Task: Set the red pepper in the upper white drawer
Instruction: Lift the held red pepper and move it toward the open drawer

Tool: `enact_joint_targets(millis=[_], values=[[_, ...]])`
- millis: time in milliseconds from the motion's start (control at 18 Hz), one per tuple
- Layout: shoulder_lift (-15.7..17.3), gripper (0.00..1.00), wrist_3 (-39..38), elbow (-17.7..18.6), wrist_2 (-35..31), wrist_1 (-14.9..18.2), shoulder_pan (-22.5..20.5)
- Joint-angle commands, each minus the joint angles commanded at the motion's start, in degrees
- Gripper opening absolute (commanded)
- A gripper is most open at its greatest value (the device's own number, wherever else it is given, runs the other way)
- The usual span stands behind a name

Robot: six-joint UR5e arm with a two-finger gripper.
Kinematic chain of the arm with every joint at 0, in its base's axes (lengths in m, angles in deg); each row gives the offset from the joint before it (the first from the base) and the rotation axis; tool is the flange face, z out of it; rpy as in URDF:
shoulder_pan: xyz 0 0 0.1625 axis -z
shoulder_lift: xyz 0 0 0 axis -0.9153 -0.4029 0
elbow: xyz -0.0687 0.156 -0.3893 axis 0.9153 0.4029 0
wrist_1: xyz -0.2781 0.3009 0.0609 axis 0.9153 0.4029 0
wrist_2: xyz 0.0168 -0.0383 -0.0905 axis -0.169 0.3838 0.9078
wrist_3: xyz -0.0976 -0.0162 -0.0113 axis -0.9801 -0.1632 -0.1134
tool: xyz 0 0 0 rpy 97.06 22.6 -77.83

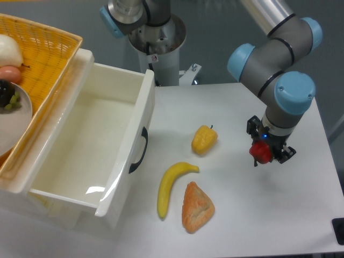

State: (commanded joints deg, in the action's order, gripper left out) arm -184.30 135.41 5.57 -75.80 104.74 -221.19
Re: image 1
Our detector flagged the pink sausage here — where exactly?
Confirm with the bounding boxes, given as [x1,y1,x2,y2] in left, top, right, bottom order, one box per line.
[0,66,22,83]

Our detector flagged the yellow banana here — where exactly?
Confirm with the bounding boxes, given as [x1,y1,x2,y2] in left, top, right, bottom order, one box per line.
[157,162,199,220]

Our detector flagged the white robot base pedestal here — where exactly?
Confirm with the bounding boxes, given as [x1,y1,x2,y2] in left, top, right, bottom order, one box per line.
[128,15,202,87]

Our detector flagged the yellow wicker basket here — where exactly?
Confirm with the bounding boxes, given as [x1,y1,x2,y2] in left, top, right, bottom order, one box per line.
[1,14,83,179]

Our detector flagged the orange triangular bread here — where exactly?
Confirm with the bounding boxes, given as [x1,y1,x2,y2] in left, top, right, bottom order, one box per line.
[182,181,215,234]

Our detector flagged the white drawer cabinet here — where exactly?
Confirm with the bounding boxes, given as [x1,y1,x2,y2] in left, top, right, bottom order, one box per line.
[0,48,121,232]

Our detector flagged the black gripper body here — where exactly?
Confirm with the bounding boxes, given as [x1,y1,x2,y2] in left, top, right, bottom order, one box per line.
[255,125,288,152]

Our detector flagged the black object at table edge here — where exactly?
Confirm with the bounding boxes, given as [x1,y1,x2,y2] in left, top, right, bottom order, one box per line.
[332,218,344,246]

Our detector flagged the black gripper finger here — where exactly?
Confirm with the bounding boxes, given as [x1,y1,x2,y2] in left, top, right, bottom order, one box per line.
[275,146,296,164]
[247,116,261,140]

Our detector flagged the black grapes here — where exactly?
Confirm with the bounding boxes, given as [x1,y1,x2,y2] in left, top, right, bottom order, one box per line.
[1,79,21,110]

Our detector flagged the open upper white drawer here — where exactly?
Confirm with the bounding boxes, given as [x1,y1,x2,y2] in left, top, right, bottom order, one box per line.
[30,64,155,218]

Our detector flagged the black drawer handle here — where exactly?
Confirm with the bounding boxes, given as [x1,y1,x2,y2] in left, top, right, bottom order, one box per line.
[128,126,148,174]

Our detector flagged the white plate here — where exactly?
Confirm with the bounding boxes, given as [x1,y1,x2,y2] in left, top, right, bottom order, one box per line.
[1,84,33,156]

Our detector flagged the white pear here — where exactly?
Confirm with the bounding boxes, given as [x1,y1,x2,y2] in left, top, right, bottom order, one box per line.
[1,34,30,68]

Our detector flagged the yellow pepper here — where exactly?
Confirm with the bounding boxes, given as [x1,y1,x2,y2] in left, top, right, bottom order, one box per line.
[191,125,218,155]

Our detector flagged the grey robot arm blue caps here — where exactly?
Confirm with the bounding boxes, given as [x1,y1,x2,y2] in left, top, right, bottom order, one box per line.
[100,1,323,164]

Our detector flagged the red pepper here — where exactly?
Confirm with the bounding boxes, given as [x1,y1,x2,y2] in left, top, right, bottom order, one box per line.
[249,141,272,167]

